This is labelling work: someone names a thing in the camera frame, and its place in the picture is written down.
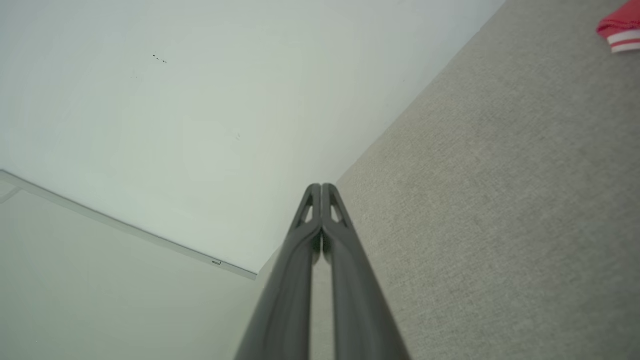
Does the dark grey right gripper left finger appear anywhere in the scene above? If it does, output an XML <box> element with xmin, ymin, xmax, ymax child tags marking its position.
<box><xmin>234</xmin><ymin>183</ymin><xmax>322</xmax><ymax>360</ymax></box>

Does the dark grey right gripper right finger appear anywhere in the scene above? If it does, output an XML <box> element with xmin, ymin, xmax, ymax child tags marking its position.
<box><xmin>322</xmin><ymin>183</ymin><xmax>412</xmax><ymax>360</ymax></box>

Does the red number 23 jersey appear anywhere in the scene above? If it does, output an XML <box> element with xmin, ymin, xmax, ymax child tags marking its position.
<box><xmin>595</xmin><ymin>0</ymin><xmax>640</xmax><ymax>55</ymax></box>

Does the grey fabric sofa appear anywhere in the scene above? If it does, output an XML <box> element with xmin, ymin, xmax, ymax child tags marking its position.
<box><xmin>250</xmin><ymin>0</ymin><xmax>640</xmax><ymax>360</ymax></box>

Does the white wall baseboard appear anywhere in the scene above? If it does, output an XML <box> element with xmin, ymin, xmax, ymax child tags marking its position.
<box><xmin>0</xmin><ymin>169</ymin><xmax>259</xmax><ymax>281</ymax></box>

